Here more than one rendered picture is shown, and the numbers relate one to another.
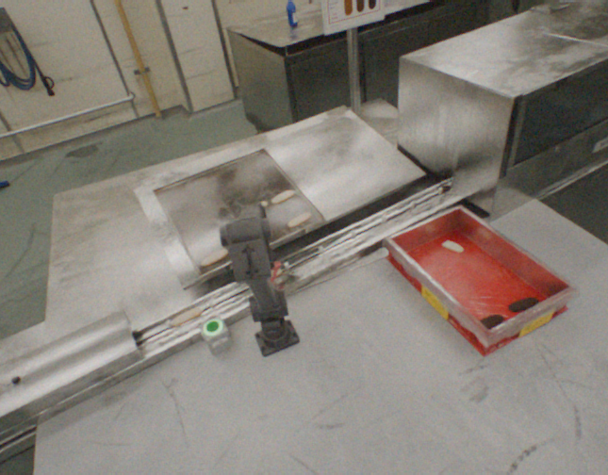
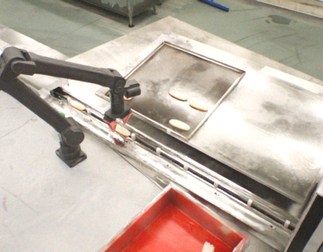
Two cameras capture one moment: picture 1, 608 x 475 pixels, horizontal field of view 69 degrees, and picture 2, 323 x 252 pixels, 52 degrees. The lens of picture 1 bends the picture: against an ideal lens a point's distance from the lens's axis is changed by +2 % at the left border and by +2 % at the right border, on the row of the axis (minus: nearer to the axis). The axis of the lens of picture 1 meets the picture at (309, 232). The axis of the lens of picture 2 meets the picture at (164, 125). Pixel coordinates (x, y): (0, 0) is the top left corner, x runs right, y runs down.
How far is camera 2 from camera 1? 1.14 m
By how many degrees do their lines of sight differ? 46
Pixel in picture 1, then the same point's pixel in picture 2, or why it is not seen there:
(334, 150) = (280, 115)
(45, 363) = not seen: hidden behind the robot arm
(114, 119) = (319, 12)
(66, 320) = not seen: hidden behind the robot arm
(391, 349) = (71, 225)
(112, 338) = (44, 79)
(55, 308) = (79, 57)
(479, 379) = not seen: outside the picture
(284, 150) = (254, 84)
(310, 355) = (59, 177)
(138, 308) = (85, 85)
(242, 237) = (4, 57)
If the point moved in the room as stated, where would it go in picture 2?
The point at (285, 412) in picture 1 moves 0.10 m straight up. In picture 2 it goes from (14, 177) to (7, 160)
